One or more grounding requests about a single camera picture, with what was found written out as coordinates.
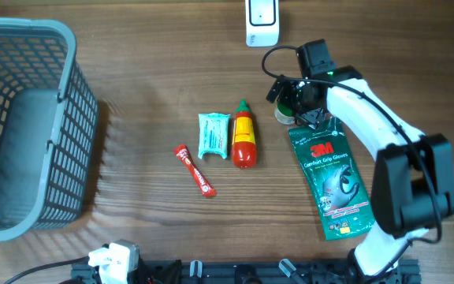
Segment mint green tissue packet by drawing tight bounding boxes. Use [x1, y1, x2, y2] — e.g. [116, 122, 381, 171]
[198, 113, 230, 159]

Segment green-lid spice jar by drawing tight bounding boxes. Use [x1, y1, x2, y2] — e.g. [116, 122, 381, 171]
[274, 103, 296, 125]

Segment black left camera cable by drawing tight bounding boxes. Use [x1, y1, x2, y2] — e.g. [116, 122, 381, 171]
[4, 256, 90, 284]

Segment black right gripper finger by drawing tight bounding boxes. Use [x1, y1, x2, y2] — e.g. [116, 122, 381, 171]
[266, 75, 286, 103]
[297, 108, 326, 129]

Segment red chili sauce bottle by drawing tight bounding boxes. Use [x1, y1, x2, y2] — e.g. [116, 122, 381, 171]
[232, 99, 257, 168]

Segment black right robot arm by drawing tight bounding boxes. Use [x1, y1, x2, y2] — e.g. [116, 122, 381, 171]
[267, 40, 454, 283]

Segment grey plastic mesh basket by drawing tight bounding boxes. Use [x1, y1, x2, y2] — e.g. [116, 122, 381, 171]
[0, 18, 99, 241]

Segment black camera cable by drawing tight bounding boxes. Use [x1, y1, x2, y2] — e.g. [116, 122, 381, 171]
[4, 256, 90, 284]
[261, 45, 444, 273]

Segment white barcode scanner box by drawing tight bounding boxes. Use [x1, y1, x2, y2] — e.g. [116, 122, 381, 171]
[245, 0, 280, 47]

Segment black right camera cable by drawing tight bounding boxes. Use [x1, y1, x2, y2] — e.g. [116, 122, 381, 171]
[261, 45, 444, 273]

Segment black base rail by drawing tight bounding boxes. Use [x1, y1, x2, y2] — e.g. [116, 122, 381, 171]
[61, 259, 422, 284]

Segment red Nescafe coffee stick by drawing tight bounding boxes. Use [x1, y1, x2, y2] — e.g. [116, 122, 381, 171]
[173, 144, 217, 198]

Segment green 3M gloves packet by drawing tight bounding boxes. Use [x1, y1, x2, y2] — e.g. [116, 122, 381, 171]
[288, 118, 374, 241]

